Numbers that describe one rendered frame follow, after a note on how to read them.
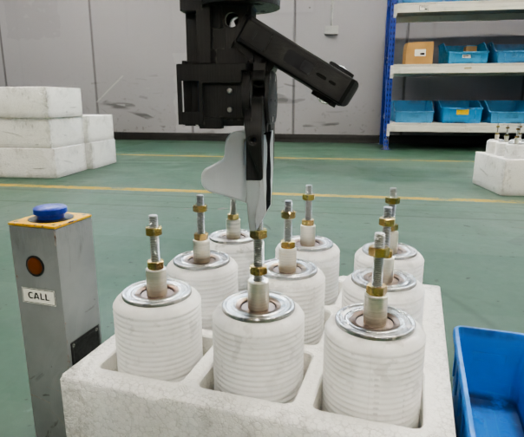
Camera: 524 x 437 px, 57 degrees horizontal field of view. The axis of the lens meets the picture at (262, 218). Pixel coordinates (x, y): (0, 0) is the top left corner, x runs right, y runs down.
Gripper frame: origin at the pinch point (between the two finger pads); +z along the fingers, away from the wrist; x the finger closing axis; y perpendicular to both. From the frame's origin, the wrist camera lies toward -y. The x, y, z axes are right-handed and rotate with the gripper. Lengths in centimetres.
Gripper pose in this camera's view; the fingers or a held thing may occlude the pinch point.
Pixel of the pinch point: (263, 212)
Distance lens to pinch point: 47.2
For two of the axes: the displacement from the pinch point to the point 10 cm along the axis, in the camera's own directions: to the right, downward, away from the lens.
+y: -9.9, -0.3, 1.3
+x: -1.4, 2.4, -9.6
